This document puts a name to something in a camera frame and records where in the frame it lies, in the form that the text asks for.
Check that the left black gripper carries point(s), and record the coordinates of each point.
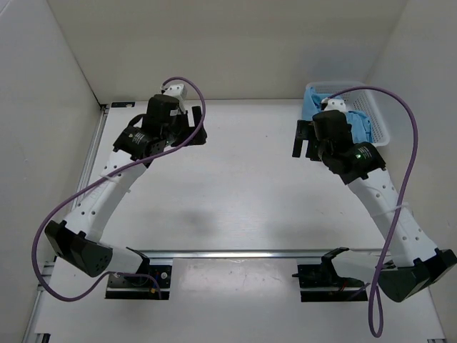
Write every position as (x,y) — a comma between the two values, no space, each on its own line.
(182,117)

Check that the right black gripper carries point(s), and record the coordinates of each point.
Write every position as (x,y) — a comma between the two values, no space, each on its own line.
(305,130)

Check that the light blue shorts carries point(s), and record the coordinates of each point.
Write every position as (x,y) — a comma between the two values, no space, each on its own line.
(361,128)

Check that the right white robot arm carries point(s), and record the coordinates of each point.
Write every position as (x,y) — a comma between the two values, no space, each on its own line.
(416,262)

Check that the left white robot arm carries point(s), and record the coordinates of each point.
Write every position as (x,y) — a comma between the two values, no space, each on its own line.
(77,238)

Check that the white plastic mesh basket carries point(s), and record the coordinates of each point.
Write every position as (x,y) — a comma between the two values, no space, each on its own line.
(361,100)

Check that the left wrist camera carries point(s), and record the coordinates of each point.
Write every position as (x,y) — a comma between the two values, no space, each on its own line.
(178,91)

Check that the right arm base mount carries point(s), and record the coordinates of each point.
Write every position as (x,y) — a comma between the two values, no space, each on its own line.
(320,282)

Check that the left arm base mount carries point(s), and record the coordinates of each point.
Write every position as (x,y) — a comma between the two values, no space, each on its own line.
(153,284)

